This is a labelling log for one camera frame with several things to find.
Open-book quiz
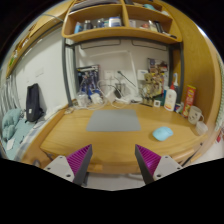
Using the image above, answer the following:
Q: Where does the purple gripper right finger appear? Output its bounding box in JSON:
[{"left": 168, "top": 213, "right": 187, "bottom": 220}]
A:
[{"left": 135, "top": 145, "right": 182, "bottom": 184}]

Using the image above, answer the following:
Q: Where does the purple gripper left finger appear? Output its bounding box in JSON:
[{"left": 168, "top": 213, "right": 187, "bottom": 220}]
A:
[{"left": 44, "top": 145, "right": 92, "bottom": 186}]

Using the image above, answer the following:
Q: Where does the light blue computer mouse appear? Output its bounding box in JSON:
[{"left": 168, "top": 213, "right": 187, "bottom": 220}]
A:
[{"left": 153, "top": 126, "right": 173, "bottom": 141}]

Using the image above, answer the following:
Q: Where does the grey mouse pad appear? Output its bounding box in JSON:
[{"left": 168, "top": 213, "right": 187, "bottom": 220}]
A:
[{"left": 86, "top": 109, "right": 141, "bottom": 132}]

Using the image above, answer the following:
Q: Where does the wooden desk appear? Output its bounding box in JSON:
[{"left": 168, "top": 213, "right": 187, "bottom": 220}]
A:
[{"left": 22, "top": 104, "right": 216, "bottom": 174}]

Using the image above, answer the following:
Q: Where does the clear plastic cup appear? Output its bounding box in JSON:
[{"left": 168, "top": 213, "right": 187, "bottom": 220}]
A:
[{"left": 196, "top": 121, "right": 208, "bottom": 135}]

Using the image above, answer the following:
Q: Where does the small white clock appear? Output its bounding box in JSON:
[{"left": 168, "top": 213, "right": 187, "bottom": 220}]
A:
[{"left": 154, "top": 100, "right": 161, "bottom": 107}]

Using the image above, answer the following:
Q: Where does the white mug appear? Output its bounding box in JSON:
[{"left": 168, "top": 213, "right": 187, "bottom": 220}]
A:
[{"left": 188, "top": 106, "right": 204, "bottom": 125}]

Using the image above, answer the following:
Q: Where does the black backpack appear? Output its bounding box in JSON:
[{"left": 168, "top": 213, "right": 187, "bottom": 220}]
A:
[{"left": 26, "top": 83, "right": 43, "bottom": 122}]

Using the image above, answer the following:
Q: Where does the white lotion bottle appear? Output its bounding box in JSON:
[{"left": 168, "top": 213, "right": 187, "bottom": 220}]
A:
[{"left": 164, "top": 73, "right": 179, "bottom": 111}]

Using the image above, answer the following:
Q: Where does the red yellow snack can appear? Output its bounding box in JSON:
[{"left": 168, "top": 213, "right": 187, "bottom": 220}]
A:
[{"left": 182, "top": 85, "right": 196, "bottom": 117}]

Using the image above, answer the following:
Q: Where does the groot figurine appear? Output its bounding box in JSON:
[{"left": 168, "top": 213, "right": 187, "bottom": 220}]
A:
[{"left": 141, "top": 73, "right": 162, "bottom": 107}]

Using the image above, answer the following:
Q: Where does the teal blanket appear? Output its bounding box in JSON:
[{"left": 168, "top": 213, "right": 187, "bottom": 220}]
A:
[{"left": 2, "top": 108, "right": 22, "bottom": 141}]

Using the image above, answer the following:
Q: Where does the blue figure box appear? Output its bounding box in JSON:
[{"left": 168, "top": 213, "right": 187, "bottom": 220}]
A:
[{"left": 77, "top": 65, "right": 99, "bottom": 96}]

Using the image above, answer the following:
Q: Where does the white jar on shelf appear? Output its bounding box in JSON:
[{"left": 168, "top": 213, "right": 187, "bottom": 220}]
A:
[{"left": 109, "top": 17, "right": 121, "bottom": 27}]

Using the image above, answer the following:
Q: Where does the wooden wall shelf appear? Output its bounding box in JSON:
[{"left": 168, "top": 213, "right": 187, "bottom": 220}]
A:
[{"left": 62, "top": 0, "right": 182, "bottom": 45}]

